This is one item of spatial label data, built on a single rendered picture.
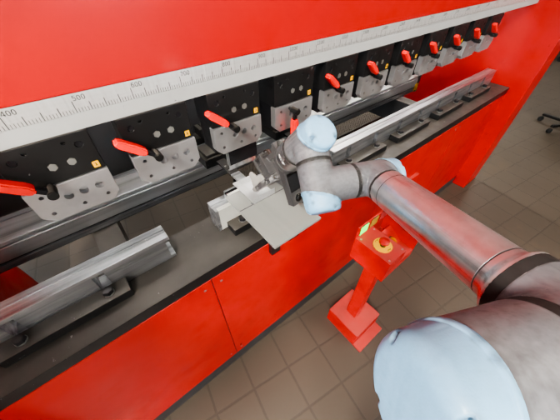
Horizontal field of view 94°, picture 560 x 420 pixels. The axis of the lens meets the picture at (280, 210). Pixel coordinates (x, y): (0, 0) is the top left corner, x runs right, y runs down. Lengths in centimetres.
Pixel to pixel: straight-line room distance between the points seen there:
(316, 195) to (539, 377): 38
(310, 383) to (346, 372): 20
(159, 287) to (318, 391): 104
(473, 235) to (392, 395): 22
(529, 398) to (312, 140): 43
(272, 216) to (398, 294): 130
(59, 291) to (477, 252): 88
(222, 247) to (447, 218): 67
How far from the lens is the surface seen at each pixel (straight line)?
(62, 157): 65
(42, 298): 90
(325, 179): 52
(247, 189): 90
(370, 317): 166
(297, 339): 167
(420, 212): 46
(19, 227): 111
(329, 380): 164
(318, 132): 53
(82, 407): 115
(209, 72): 68
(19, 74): 60
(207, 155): 103
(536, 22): 258
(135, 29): 61
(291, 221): 79
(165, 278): 89
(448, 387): 24
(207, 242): 93
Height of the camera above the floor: 158
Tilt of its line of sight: 45 degrees down
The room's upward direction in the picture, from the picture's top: straight up
